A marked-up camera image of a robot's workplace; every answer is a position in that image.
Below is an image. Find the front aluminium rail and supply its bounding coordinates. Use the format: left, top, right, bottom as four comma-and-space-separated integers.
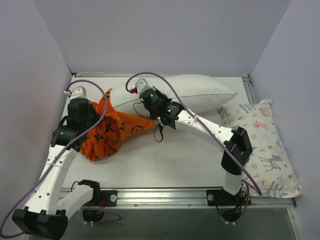
59, 187, 296, 210

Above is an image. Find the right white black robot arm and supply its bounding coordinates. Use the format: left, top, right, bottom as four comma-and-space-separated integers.
136, 84, 253, 205

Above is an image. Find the orange black patterned pillowcase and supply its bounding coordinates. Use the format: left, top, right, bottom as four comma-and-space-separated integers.
79, 88, 155, 162

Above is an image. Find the right side aluminium rail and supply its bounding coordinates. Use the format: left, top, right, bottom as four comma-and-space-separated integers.
242, 74, 257, 104

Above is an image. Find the black looped cable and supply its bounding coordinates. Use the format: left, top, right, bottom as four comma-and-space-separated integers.
153, 122, 165, 143

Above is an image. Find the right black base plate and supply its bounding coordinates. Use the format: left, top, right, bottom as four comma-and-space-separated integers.
206, 189, 243, 207

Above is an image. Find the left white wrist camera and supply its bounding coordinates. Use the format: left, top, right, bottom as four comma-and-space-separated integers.
63, 85, 87, 101

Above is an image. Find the aluminium rail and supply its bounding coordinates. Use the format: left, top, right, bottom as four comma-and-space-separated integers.
242, 74, 257, 104
59, 187, 296, 210

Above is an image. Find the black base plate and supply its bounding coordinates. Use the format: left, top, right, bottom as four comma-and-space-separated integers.
206, 189, 243, 207
83, 190, 118, 208

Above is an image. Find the white animal print pillow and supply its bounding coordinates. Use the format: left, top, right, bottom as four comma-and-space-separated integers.
217, 99, 302, 198

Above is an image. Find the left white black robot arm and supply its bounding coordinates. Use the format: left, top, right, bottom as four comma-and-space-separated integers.
12, 97, 101, 240

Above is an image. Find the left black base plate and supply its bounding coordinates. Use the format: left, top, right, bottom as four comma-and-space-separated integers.
83, 190, 118, 208

